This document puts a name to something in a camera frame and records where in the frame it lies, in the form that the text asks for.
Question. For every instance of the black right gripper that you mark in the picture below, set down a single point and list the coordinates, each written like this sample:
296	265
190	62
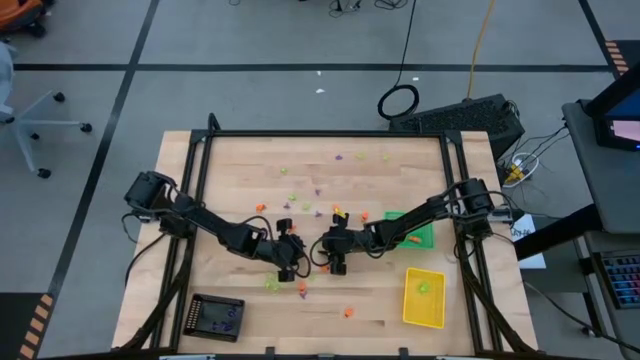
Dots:
340	245

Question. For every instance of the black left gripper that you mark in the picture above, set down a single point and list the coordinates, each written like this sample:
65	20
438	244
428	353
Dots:
287	252

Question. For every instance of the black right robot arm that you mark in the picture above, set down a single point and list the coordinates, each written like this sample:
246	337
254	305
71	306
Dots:
415	217

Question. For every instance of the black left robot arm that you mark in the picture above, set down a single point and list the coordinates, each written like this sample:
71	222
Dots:
210	222

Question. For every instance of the green plastic basket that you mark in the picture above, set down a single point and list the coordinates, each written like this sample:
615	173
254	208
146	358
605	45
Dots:
425	242

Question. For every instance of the black table clamp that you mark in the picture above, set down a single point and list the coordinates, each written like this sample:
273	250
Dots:
270	351
403	351

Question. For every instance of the yellow plastic basket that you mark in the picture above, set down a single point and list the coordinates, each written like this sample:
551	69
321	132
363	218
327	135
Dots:
425	312

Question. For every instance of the black plastic basket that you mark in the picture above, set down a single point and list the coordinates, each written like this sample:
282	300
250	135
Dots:
202	327

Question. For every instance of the black computer case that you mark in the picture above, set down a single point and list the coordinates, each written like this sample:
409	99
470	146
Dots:
460	117

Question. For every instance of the yellow power plug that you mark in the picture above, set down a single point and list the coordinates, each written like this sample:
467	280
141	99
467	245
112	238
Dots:
515	174

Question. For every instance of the white paper sheet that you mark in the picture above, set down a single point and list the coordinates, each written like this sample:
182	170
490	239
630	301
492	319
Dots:
534	261

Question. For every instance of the black desk beam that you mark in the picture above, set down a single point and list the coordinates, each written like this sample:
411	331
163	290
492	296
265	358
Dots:
560	231

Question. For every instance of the grey desk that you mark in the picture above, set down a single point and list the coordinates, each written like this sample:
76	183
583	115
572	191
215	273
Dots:
605	190

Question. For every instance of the backlit keyboard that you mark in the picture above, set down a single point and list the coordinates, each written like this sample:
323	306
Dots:
622	277

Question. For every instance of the white office chair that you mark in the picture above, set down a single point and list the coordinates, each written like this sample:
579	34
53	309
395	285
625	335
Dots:
22	122

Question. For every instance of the black monitor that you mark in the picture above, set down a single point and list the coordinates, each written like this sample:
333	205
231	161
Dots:
622	131

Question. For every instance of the orange chair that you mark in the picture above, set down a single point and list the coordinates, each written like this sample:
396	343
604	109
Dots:
20	12

